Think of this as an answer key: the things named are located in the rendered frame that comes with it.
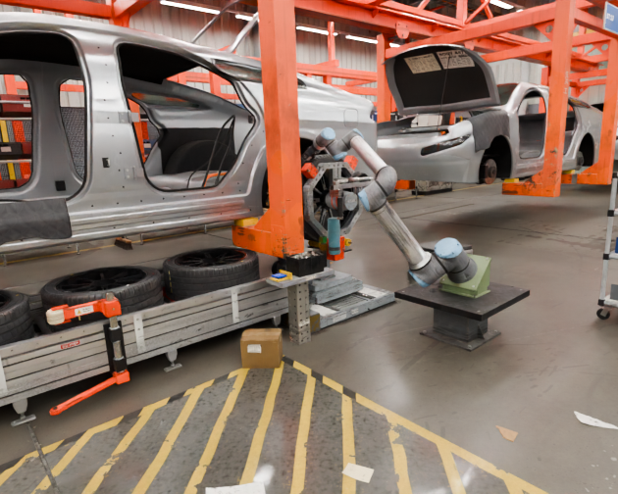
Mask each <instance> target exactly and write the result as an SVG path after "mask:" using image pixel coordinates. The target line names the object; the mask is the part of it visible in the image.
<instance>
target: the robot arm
mask: <svg viewBox="0 0 618 494"><path fill-rule="evenodd" d="M363 139H364V137H363V135H362V134H361V132H360V131H359V130H358V129H356V128H354V129H353V130H351V131H350V132H349V133H347V134H346V135H345V136H344V137H342V138H341V140H340V141H337V140H336V139H335V132H334V131H333V130H332V129H331V128H329V127H326V128H324V129H323V130H322V131H321V132H320V134H319V135H318V136H316V138H315V139H314V141H313V144H312V145H311V146H309V147H307V148H306V149H305V150H304V153H303V154H302V155H301V157H302V158H303V159H304V160H313V159H315V156H316V154H319V153H320V152H321V151H322V150H323V149H324V148H325V147H326V149H327V150H328V151H329V153H330V154H331V155H332V157H333V158H334V159H335V160H336V161H337V160H339V159H341V158H342V157H344V156H345V155H346V154H347V153H346V152H347V151H348V150H350V149H351V148H353V149H354V150H355V152H356V153H357V154H358V155H359V156H360V157H361V159H362V160H363V161H364V162H365V163H366V165H367V166H368V167H369V168H370V169H371V170H372V172H373V173H374V174H375V175H376V180H375V181H374V182H372V183H371V184H370V185H368V186H367V187H366V188H364V189H363V190H362V191H361V192H360V193H359V194H358V197H359V199H360V201H361V203H362V204H363V206H364V208H365V209H366V211H367V212H368V211H370V212H371V213H372V214H373V215H374V217H375V218H376V219H377V220H378V222H379V223H380V224H381V226H382V227H383V228H384V230H385V231H386V233H387V234H388V235H389V237H390V238H391V239H392V241H393V242H394V243H395V245H396V246H397V247H398V248H399V250H400V251H401V252H402V254H403V255H404V256H405V258H406V259H407V260H408V262H409V268H410V269H409V273H410V274H411V275H412V276H413V278H414V279H415V280H416V281H417V282H418V283H419V284H420V285H421V286H422V287H424V288H425V287H427V286H429V285H431V284H432V283H434V282H435V281H437V280H438V279H439V278H441V277H442V276H444V275H445V274H447V276H448V278H449V279H450V280H451V281H452V282H455V283H464V282H467V281H469V280H471V279H472V278H473V277H474V276H475V275H476V273H477V270H478V267H477V264H476V262H475V261H474V260H473V259H472V258H470V257H468V256H467V254H466V252H465V251H464V249H463V248H462V246H461V244H460V243H459V242H458V241H457V240H456V239H454V238H444V239H442V240H441V241H439V242H438V243H437V244H436V246H435V252H434V253H432V254H430V253H429V252H424V250H423V249H422V247H421V246H420V245H419V243H418V242H417V241H416V239H415V238H414V237H413V235H412V234H411V232H410V231H409V230H408V228H407V227H406V226H405V224H404V223H403V222H402V220H401V219H400V217H399V216H398V215H397V213H396V212H395V211H394V209H393V208H392V207H391V205H390V204H389V203H388V201H387V199H386V197H387V196H389V195H390V194H391V193H392V191H393V190H394V188H395V185H396V183H397V174H396V171H395V169H394V168H393V167H391V166H387V165H386V164H385V163H384V161H383V160H382V159H381V158H380V157H379V156H378V155H377V154H376V153H375V152H374V151H373V149H372V148H371V147H370V146H369V145H368V144H367V143H366V142H365V141H364V140H363Z"/></svg>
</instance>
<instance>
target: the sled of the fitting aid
mask: <svg viewBox="0 0 618 494"><path fill-rule="evenodd" d="M362 289H363V280H360V279H356V278H355V277H353V280H351V281H348V282H345V283H342V284H339V285H336V286H332V287H329V288H326V289H323V290H319V291H316V292H315V291H312V290H309V302H310V303H313V304H315V305H318V304H321V303H324V302H327V301H330V300H333V299H335V298H338V297H341V296H344V295H347V294H350V293H353V292H356V291H359V290H362Z"/></svg>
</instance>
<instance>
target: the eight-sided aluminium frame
mask: <svg viewBox="0 0 618 494"><path fill-rule="evenodd" d="M332 168H336V169H337V168H341V169H342V170H343V172H344V173H345V174H346V175H347V177H351V176H352V175H353V174H354V173H355V171H354V170H353V169H352V167H350V166H349V164H348V163H347V162H336V163H322V164H319V165H318V166H317V168H316V169H317V170H318V171H319V172H318V174H317V175H316V177H315V178H314V179H311V178H309V179H308V180H307V182H306V183H305V184H304V186H303V203H304V220H306V221H307V222H308V223H309V224H310V225H311V226H312V227H313V228H314V229H315V230H316V232H317V233H318V234H319V235H320V236H327V238H328V232H327V231H326V230H325V229H324V228H323V227H322V226H321V224H320V223H319V222H318V221H317V220H316V219H315V218H314V206H313V189H314V187H315V186H316V184H317V183H318V181H319V180H320V178H321V177H322V175H323V173H324V172H325V170H326V169H332ZM361 191H362V186H361V187H353V193H355V194H356V196H357V205H356V207H355V208H354V209H353V211H352V212H351V214H350V215H349V217H348V219H347V220H346V222H345V224H344V225H343V227H342V228H341V229H340V235H344V234H348V233H349V232H350V231H351V228H352V227H353V226H354V225H355V223H356V221H357V220H358V218H359V216H360V215H361V214H362V211H363V204H362V203H361V201H360V199H359V197H358V194H359V193H360V192H361Z"/></svg>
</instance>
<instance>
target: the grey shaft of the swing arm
mask: <svg viewBox="0 0 618 494"><path fill-rule="evenodd" d="M105 296H106V301H108V302H110V301H114V300H115V298H114V292H113V291H109V292H106V293H105ZM103 328H104V335H105V341H106V348H107V355H108V362H109V368H110V374H113V372H114V371H115V372H116V373H118V374H120V373H123V372H125V370H127V369H128V364H127V357H126V349H125V342H124V336H123V329H122V321H118V319H117V316H114V317H110V318H109V323H106V324H103Z"/></svg>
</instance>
